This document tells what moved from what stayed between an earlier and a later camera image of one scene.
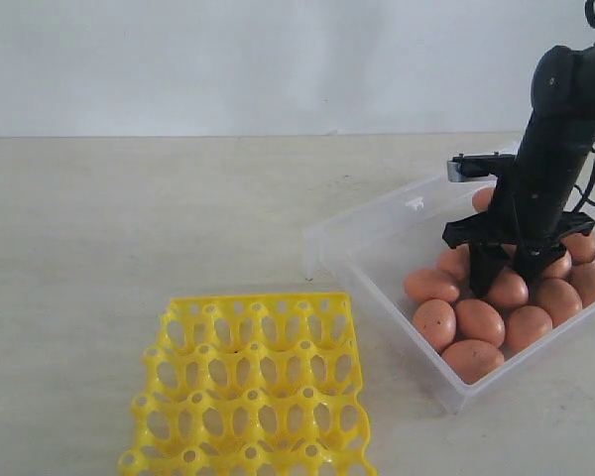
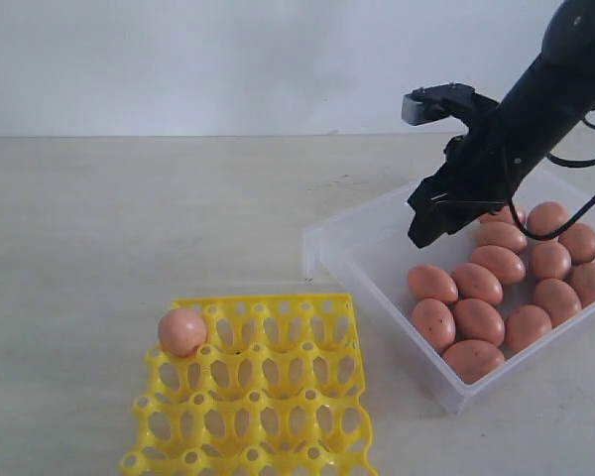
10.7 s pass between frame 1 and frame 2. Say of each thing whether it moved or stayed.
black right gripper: moved
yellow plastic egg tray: stayed
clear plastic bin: stayed
